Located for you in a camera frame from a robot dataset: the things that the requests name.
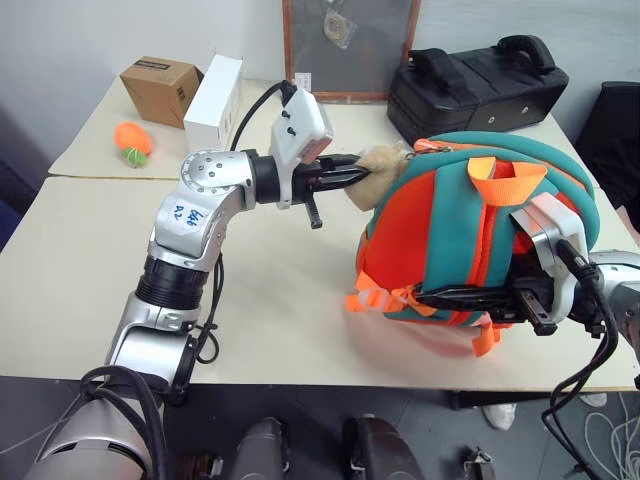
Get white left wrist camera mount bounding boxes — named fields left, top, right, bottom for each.
left=268, top=85, right=335, bottom=211

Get wooden framed dark board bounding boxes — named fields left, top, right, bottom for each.
left=281, top=0, right=422, bottom=105

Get thick black shoulder cable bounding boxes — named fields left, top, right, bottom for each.
left=79, top=366, right=169, bottom=480

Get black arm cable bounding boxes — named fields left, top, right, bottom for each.
left=542, top=238, right=624, bottom=480
left=169, top=79, right=301, bottom=406

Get black carrying case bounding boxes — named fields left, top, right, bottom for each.
left=386, top=34, right=570, bottom=146

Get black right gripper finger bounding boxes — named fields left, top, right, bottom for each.
left=412, top=297, right=507, bottom=315
left=423, top=283, right=517, bottom=301

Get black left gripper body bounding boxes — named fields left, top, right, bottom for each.
left=291, top=153, right=349, bottom=231

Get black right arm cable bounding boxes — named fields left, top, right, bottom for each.
left=542, top=238, right=624, bottom=480

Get orange and teal backpack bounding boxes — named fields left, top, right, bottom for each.
left=344, top=130, right=601, bottom=359

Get dark rounded shape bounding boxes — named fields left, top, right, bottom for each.
left=343, top=413, right=427, bottom=480
left=233, top=416, right=294, bottom=480

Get brown cardboard box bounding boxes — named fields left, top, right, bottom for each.
left=119, top=55, right=205, bottom=130

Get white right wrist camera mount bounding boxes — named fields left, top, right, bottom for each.
left=509, top=192, right=589, bottom=322

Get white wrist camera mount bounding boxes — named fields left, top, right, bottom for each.
left=509, top=192, right=589, bottom=322
left=268, top=85, right=335, bottom=211

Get gold medallion in bag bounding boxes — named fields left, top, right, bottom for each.
left=321, top=0, right=357, bottom=50

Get orange plush fruit toy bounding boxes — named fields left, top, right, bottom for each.
left=113, top=121, right=155, bottom=167

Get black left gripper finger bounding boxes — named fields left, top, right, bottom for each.
left=326, top=152, right=363, bottom=174
left=319, top=169, right=372, bottom=192

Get white floor cables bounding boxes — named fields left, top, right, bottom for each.
left=583, top=389, right=640, bottom=480

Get black fabric chair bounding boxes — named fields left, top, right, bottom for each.
left=573, top=81, right=640, bottom=211

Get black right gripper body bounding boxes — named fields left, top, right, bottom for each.
left=492, top=276, right=560, bottom=337

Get tan plush backpack charm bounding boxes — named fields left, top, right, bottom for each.
left=344, top=142, right=416, bottom=211

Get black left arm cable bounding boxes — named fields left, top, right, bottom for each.
left=169, top=79, right=301, bottom=406

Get white rectangular box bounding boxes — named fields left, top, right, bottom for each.
left=183, top=53, right=246, bottom=150

